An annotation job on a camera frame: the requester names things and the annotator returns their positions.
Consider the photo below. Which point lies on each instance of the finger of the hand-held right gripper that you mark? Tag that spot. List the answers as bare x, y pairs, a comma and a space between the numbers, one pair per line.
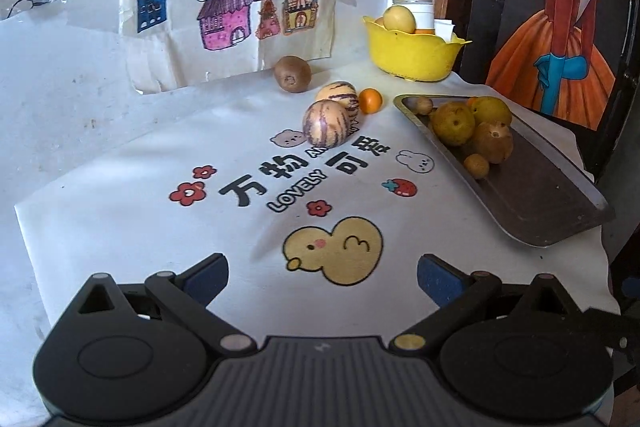
631, 288
617, 329

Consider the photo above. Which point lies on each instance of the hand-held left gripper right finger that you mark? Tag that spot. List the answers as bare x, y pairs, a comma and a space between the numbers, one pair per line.
436, 279

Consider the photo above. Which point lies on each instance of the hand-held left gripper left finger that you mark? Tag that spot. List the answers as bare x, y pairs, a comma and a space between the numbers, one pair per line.
207, 279

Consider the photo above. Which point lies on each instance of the small brown fruit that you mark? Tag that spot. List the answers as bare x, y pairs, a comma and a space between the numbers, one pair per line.
422, 105
476, 166

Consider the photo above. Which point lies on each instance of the metal tray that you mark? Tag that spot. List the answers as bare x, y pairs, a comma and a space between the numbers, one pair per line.
530, 187

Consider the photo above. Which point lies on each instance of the large yellow-green round fruit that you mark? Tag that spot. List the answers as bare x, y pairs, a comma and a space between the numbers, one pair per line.
453, 124
494, 109

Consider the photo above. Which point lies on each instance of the purple striped pepino melon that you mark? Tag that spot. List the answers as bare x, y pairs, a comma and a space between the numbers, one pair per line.
327, 123

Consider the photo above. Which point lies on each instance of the cream striped pepino melon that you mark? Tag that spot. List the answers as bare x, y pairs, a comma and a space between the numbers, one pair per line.
340, 93

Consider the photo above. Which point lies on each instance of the brown kiwi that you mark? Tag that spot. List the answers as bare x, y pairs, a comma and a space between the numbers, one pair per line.
292, 74

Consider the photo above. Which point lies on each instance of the white printed tablecloth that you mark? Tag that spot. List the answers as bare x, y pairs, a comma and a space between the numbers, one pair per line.
150, 227

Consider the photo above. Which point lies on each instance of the yellow plastic bowl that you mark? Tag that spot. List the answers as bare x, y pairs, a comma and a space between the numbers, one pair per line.
412, 54

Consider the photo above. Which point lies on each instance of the white paper box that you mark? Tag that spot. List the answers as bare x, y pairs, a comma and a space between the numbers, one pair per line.
444, 29

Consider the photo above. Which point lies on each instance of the yellow round fruit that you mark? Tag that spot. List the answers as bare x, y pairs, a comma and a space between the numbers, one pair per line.
399, 19

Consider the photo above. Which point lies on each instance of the orange dress girl painting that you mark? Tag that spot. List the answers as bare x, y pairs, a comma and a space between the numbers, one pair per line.
565, 32

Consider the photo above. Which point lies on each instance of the white jar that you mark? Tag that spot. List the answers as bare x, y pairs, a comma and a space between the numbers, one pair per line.
424, 14

